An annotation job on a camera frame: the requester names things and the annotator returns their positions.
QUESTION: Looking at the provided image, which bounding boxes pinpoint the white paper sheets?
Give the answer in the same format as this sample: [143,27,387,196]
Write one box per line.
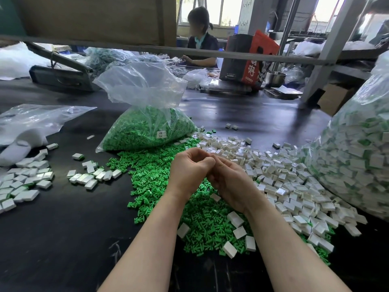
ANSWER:
[264,84,303,100]

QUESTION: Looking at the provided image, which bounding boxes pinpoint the large bag of white caps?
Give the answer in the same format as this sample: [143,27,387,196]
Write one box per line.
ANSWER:
[307,52,389,221]

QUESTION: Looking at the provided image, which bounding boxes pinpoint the empty clear plastic bag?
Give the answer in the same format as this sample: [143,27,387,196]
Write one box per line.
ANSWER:
[0,104,97,169]

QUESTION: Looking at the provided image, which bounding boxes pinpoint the pile of assembled white pieces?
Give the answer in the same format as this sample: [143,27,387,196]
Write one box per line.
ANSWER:
[0,143,60,215]

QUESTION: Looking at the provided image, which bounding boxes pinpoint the person's right hand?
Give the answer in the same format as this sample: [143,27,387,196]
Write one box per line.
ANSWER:
[208,155,269,213]

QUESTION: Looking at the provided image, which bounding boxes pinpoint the black table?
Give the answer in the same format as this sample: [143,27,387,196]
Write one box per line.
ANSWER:
[0,56,389,292]

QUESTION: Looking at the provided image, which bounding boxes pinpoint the person's left forearm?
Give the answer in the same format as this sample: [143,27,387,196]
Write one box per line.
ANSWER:
[97,196,187,292]

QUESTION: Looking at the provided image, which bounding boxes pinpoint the cardboard box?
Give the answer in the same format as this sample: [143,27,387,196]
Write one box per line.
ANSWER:
[317,83,358,117]

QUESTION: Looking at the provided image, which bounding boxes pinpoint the person's right forearm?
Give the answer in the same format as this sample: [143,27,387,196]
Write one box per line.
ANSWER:
[246,198,352,292]

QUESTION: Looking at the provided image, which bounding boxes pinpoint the clear bag of pale parts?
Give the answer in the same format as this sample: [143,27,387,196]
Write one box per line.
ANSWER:
[84,47,183,75]

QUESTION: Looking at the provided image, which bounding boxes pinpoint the metal bowl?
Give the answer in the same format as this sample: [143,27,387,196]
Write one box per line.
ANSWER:
[265,71,286,88]

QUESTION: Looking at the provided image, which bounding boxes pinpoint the black and red box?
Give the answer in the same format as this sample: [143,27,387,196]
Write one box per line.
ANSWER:
[219,30,280,89]

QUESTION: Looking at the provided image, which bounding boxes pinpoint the grey metal shelf frame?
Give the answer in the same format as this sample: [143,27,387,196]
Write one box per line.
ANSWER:
[0,0,389,105]

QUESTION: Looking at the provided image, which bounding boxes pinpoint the person's left hand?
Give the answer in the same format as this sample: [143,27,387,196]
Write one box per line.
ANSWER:
[165,148,216,204]

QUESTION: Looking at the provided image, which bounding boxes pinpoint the crumpled white plastic bag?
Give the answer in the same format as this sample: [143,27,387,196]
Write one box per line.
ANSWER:
[182,67,214,89]

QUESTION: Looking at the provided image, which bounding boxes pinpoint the pile of white plastic caps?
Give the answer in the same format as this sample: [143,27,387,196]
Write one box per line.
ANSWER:
[177,127,369,259]

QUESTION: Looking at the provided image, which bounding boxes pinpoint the bag of green clips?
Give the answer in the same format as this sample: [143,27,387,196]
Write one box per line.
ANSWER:
[94,60,198,152]

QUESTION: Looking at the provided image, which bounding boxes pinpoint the pile of green parts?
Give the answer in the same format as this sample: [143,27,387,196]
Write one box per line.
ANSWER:
[106,137,334,265]

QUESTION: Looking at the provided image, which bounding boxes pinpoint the brown board panel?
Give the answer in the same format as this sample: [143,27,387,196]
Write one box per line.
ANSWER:
[0,0,177,44]

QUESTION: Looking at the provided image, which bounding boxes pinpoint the white plastic sheet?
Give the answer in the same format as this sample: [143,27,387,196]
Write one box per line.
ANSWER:
[0,42,51,81]

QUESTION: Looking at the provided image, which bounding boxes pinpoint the white bags on shelf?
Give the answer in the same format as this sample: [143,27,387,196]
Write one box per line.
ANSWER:
[295,41,376,58]

